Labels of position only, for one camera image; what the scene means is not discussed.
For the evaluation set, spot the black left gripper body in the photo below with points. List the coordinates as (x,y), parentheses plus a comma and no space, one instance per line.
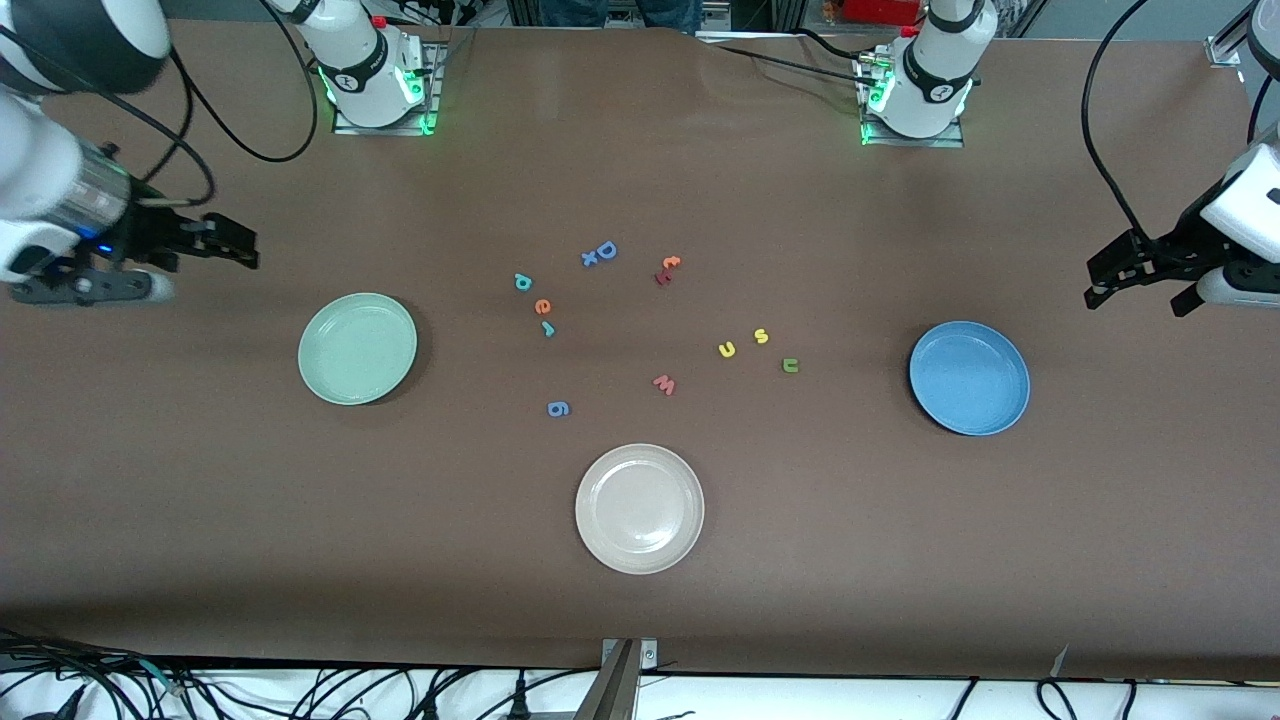
(1182,245)

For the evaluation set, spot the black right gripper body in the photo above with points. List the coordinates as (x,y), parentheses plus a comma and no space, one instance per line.
(150,232)

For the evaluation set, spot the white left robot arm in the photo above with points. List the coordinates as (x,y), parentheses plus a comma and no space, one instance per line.
(935,60)

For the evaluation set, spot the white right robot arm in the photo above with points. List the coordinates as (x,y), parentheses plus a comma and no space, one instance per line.
(355,60)

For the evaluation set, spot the pale green plate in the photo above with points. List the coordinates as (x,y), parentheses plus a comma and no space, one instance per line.
(350,350)

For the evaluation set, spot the blue plate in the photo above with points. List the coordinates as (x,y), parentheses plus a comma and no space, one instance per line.
(970,380)

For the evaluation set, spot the red box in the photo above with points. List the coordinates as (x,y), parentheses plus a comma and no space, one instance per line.
(880,10)

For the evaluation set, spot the table cover sheet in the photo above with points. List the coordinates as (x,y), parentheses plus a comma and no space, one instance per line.
(850,550)

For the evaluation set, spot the white paper tag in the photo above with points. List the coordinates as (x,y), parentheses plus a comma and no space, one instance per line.
(1060,662)

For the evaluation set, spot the blue foam letter D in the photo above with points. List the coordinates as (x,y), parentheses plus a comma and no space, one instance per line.
(614,249)

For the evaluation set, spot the person in blue jeans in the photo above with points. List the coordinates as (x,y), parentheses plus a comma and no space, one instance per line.
(620,12)

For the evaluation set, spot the red foam letter w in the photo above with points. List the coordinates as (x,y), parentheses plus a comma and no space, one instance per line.
(664,386)

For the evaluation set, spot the beige plate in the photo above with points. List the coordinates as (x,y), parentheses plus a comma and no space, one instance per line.
(640,510)

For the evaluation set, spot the aluminium frame profile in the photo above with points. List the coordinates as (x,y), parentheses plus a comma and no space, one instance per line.
(1222,52)

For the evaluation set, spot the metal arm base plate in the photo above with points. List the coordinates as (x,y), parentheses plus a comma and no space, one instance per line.
(950,141)
(400,129)

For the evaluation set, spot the metal post with bracket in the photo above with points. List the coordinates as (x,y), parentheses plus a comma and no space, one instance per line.
(615,690)

